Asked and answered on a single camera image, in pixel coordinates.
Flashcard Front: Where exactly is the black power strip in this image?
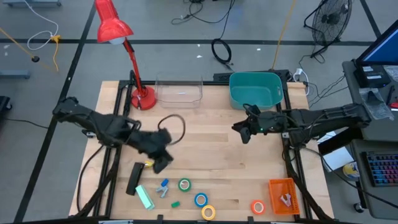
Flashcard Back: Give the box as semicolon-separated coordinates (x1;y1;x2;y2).
213;72;233;82

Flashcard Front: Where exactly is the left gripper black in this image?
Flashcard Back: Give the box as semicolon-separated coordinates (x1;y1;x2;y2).
139;129;174;175

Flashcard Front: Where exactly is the yellow blue round object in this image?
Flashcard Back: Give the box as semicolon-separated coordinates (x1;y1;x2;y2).
343;161;361;182

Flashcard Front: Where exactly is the black stapler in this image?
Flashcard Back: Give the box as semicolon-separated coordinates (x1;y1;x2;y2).
126;161;146;196

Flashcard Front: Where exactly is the white plug adapter cable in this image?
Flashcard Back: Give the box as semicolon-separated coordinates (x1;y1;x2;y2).
292;67;310;96

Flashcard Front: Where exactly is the black looped camera cable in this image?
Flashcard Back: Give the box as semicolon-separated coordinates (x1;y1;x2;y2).
157;113;187;146

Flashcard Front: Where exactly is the grey keyboard tray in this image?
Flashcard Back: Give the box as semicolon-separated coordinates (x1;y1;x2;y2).
350;139;398;220

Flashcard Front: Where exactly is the mint green stapler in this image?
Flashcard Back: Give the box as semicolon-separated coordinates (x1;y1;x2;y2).
135;184;155;211

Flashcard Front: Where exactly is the clear plastic bin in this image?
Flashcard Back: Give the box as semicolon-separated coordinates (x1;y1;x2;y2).
154;76;204;110

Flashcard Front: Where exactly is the green tape roll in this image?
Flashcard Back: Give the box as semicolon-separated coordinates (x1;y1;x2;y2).
177;177;192;193

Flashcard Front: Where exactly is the yellow tape roll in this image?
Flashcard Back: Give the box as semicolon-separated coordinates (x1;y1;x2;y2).
201;205;216;221

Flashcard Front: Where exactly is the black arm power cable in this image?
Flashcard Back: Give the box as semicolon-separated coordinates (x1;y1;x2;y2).
76;144;106;216

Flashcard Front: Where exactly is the black aluminium frame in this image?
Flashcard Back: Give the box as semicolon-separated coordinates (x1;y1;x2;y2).
74;70;333;224

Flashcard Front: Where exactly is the red desk lamp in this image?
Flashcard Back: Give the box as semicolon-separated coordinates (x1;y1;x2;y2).
94;0;158;111

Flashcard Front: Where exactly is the black mini computer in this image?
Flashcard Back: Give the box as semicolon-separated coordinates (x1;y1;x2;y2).
354;64;392;89

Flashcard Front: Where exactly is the yellow connector cable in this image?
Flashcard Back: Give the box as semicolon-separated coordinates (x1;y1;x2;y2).
49;34;62;72

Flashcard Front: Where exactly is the orange tape roll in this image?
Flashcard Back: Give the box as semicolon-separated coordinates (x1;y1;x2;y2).
251;199;266;216

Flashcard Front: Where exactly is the backlit keyboard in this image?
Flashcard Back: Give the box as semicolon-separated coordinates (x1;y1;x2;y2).
366;151;398;187

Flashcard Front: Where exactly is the yellow cord with black plug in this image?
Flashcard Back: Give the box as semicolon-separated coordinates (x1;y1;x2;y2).
0;27;41;63

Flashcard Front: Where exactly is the grey metal stand foot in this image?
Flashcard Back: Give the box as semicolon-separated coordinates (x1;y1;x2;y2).
0;70;31;80
2;0;62;9

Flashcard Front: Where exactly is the blue tape roll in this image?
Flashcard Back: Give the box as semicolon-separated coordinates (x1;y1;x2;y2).
194;192;209;208

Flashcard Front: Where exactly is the black loose floor cable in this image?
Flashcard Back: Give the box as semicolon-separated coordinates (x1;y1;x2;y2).
170;0;224;26

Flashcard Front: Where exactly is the black equipment case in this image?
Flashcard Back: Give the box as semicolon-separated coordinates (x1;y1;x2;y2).
0;95;12;121

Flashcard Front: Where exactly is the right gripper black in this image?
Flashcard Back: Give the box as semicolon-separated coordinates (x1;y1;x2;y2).
232;106;282;145

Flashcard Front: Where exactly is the light blue staple remover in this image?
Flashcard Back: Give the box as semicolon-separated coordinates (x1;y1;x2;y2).
155;185;169;198

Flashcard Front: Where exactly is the white floor cable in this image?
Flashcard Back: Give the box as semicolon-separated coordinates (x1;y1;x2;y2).
23;0;60;51

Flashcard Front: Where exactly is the clear plastic bag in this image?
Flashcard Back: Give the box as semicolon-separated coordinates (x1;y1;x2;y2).
359;87;395;121

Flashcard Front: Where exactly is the lavender staple remover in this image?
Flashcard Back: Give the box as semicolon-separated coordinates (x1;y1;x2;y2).
279;193;293;208

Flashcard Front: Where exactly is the computer monitor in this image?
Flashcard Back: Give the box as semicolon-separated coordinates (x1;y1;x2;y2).
356;20;398;67

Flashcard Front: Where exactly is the black coiled cable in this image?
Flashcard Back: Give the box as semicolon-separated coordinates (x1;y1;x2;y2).
211;0;236;71

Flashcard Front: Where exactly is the white paper sheet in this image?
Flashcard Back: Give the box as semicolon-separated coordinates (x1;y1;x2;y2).
317;130;355;172

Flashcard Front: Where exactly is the teal plastic bin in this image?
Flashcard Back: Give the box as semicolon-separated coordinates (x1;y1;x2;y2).
229;72;284;111

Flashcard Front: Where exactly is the orange mesh basket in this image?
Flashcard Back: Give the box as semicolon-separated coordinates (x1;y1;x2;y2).
268;177;301;216

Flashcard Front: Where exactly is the silver aluminium bracket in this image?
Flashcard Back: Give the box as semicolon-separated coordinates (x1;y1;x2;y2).
98;219;134;224

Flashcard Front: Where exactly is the grey desk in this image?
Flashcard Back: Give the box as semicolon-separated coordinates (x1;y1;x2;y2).
341;60;398;142

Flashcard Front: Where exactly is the black floor fan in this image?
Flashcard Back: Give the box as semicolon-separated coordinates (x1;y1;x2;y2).
303;0;354;59

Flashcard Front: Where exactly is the orange extension cable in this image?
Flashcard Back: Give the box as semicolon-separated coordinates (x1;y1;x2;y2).
272;0;298;70

